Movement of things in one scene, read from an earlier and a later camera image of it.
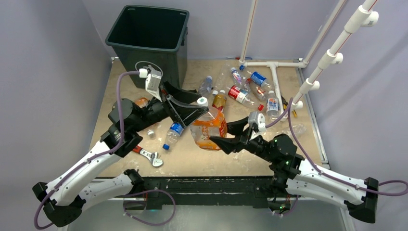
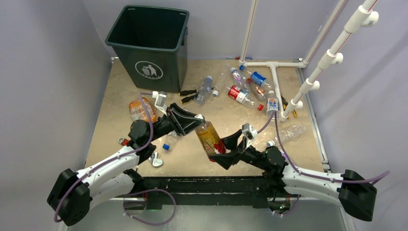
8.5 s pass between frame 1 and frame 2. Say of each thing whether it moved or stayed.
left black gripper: moved
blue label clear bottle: stayed
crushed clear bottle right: stayed
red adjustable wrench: stayed
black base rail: stayed
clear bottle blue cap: stayed
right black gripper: moved
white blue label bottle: stayed
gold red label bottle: moved
